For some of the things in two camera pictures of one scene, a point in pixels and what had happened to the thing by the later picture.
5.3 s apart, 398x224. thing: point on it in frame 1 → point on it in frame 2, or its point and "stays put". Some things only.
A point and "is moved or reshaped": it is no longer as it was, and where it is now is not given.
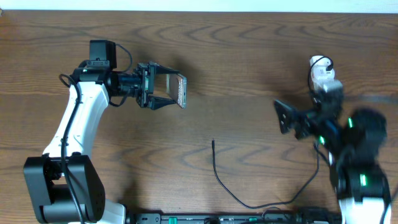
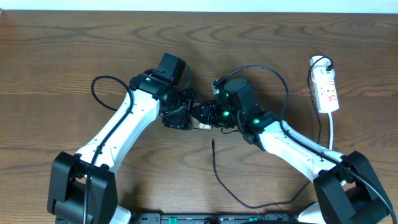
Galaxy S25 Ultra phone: (176, 88) is moved or reshaped
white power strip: (319, 73) stays put
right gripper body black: (308, 129) → (219, 116)
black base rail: (313, 218) stays put
